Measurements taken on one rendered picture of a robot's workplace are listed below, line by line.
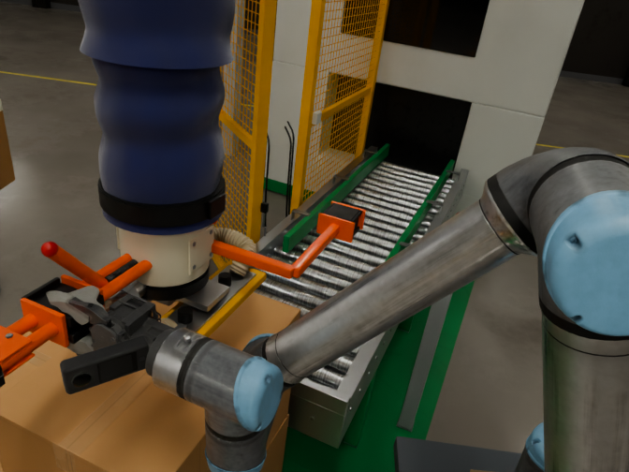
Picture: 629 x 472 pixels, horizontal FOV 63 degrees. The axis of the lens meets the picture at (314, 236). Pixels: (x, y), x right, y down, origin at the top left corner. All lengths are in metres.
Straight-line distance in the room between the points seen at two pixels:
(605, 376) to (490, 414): 2.06
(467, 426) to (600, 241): 2.10
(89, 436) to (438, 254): 0.74
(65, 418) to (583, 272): 0.95
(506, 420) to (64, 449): 2.01
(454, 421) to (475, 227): 1.93
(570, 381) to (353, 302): 0.30
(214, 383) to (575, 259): 0.46
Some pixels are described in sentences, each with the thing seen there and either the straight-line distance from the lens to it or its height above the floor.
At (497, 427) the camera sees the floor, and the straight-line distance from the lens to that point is 2.60.
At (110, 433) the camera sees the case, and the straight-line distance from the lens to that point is 1.10.
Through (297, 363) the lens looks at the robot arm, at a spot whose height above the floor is 1.21.
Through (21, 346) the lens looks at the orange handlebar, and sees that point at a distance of 0.83.
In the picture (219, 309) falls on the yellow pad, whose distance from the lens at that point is 1.05.
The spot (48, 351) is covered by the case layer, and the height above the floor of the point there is 0.54.
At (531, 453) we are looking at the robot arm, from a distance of 1.04.
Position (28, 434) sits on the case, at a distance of 1.16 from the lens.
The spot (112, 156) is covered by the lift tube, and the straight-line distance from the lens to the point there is 0.91.
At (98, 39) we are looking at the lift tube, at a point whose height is 1.63.
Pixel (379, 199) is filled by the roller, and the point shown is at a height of 0.52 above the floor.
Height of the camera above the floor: 1.78
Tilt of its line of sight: 29 degrees down
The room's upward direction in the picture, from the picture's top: 8 degrees clockwise
